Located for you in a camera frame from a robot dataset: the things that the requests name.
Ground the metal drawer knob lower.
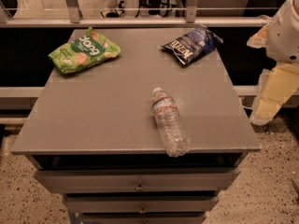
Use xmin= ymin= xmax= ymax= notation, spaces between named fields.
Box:
xmin=138 ymin=206 xmax=147 ymax=215

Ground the metal drawer knob upper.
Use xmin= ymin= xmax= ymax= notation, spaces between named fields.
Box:
xmin=135 ymin=183 xmax=145 ymax=192

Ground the metal drawer knob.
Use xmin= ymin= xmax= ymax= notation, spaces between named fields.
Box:
xmin=138 ymin=206 xmax=147 ymax=215
xmin=135 ymin=183 xmax=145 ymax=192

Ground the grey drawer cabinet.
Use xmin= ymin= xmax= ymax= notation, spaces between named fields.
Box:
xmin=12 ymin=28 xmax=260 ymax=224

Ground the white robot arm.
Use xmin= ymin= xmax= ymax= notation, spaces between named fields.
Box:
xmin=247 ymin=0 xmax=299 ymax=125

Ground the dark blue chip bag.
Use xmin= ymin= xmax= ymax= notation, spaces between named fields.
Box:
xmin=163 ymin=25 xmax=223 ymax=65

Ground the green rice chip bag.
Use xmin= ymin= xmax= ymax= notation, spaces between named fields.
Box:
xmin=48 ymin=27 xmax=121 ymax=75

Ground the grey metal railing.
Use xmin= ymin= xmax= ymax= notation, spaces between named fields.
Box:
xmin=0 ymin=0 xmax=299 ymax=110

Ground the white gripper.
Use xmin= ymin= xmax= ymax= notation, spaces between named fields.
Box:
xmin=247 ymin=0 xmax=299 ymax=125

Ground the clear plastic water bottle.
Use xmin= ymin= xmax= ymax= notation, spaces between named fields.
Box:
xmin=152 ymin=88 xmax=191 ymax=158

